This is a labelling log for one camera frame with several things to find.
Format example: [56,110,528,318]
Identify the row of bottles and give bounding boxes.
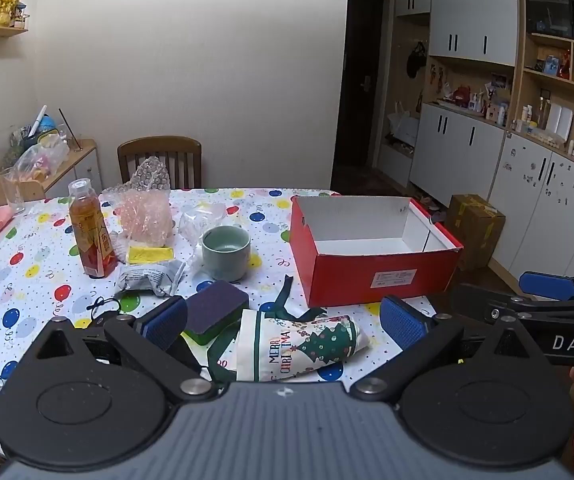
[509,95,574,147]

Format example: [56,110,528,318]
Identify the white upper cabinets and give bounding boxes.
[394,0,520,67]

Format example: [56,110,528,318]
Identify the white lower cabinets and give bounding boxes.
[409,102,574,291]

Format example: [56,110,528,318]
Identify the yellow sponge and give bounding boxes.
[127,243,176,265]

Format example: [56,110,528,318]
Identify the black cord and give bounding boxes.
[86,295,124,323]

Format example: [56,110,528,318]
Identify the pile of assorted clutter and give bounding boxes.
[0,105,76,184]

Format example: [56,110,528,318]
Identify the wooden side cabinet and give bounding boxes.
[0,138,104,209]

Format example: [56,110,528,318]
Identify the purple and green sponge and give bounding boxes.
[182,280,251,345]

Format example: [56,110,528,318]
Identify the black hanging bag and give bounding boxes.
[406,41,429,79]

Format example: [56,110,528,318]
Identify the green ceramic cup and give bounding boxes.
[201,225,252,283]

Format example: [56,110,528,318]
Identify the brown cardboard box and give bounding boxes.
[444,193,507,272]

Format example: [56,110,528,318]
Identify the balloon print tablecloth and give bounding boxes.
[0,187,468,462]

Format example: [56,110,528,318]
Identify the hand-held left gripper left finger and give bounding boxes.
[17,296,228,404]

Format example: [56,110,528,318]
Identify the clear bubble wrap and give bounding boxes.
[100,156,172,201]

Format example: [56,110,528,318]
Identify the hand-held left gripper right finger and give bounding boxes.
[346,295,548,404]

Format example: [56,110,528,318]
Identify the red cardboard shoe box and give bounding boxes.
[288,195,464,309]

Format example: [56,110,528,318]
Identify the christmas print cloth bag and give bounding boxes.
[206,275,371,384]

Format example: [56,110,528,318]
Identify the dark wooden door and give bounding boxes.
[332,0,396,182]

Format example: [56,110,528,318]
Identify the silver foil packet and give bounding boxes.
[114,258,188,297]

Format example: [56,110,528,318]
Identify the clear drinking glass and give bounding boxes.
[0,167,28,216]

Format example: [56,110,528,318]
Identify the row of shelf ornaments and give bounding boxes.
[534,47,574,94]

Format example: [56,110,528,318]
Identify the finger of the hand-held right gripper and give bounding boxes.
[519,271,574,304]
[451,282,535,322]

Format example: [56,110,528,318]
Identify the pink bubble wrap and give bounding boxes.
[114,189,176,249]

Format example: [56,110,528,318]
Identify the tea bottle with red label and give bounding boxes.
[68,178,119,280]

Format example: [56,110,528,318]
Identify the group of small countertop items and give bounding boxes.
[436,71,512,128]

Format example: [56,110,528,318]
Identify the clear plastic bag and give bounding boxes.
[177,203,244,242]

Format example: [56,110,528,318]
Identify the white paper bag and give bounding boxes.
[384,102,421,147]

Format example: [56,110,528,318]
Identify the white cabinets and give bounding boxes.
[394,0,520,67]
[409,102,574,291]

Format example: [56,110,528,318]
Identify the brown wooden chair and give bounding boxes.
[117,135,203,192]

